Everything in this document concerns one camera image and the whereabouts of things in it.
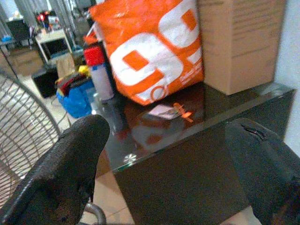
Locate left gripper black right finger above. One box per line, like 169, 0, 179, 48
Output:
224, 117, 300, 225

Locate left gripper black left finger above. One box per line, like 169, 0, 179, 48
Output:
0, 114, 111, 225

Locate blue bag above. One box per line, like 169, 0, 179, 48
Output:
55, 78, 94, 119

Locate black glass-top table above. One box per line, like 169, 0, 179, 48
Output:
90, 81, 296, 225

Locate red and black items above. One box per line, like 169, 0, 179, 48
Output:
56, 72, 82, 96

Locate black box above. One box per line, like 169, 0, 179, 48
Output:
31, 67, 59, 98

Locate spray can with red cap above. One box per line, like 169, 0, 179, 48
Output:
83, 45, 115, 101

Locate yellow item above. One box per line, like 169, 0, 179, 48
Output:
78, 65, 91, 77

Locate brown paper bag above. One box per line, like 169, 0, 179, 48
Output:
56, 55, 76, 79

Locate low brown cardboard box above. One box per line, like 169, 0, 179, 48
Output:
8, 49, 44, 77

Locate tall brown cardboard box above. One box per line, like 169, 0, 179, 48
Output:
196, 0, 288, 96

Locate black monitor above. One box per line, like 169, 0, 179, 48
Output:
6, 20, 31, 39

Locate red toy figure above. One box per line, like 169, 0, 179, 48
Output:
35, 10, 51, 25

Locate orange white shopping bag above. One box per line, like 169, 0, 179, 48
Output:
89, 0, 205, 106

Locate floor fan with wire grille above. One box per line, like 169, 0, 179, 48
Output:
0, 70, 107, 225

